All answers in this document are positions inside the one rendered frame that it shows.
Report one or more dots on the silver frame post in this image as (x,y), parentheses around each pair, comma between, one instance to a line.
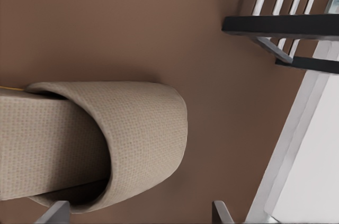
(288,142)

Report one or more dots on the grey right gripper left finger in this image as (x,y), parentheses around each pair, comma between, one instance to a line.
(54,214)

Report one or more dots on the beige woven slipper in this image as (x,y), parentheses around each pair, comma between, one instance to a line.
(111,139)

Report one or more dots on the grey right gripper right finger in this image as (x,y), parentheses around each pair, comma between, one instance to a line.
(221,214)

